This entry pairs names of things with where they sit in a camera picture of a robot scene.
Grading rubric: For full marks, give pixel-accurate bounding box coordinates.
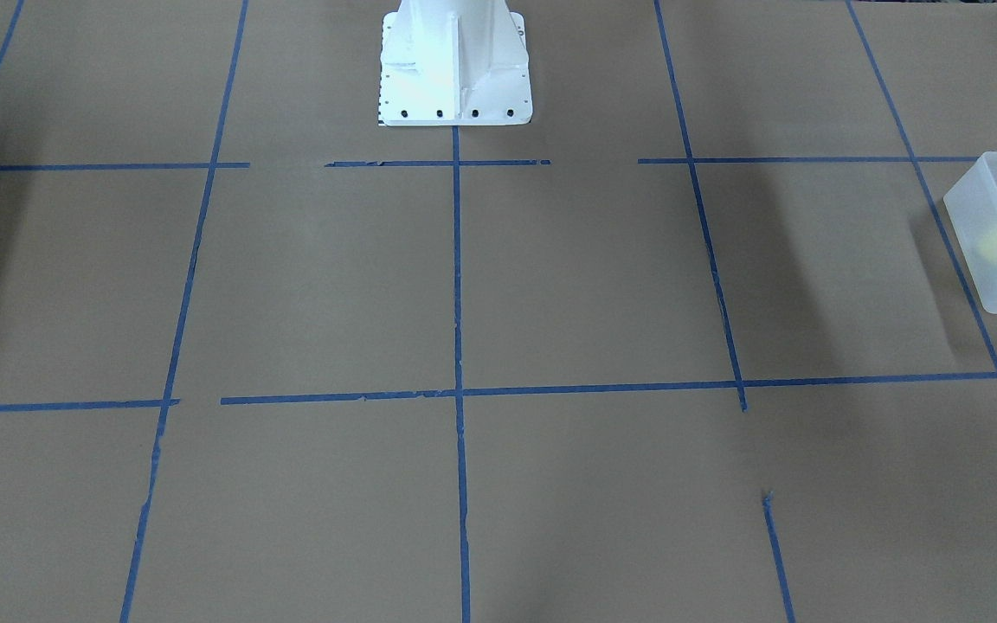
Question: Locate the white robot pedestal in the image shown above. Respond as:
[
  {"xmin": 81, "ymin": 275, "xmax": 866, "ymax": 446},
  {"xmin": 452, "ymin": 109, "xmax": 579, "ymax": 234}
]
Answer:
[{"xmin": 377, "ymin": 1, "xmax": 534, "ymax": 127}]

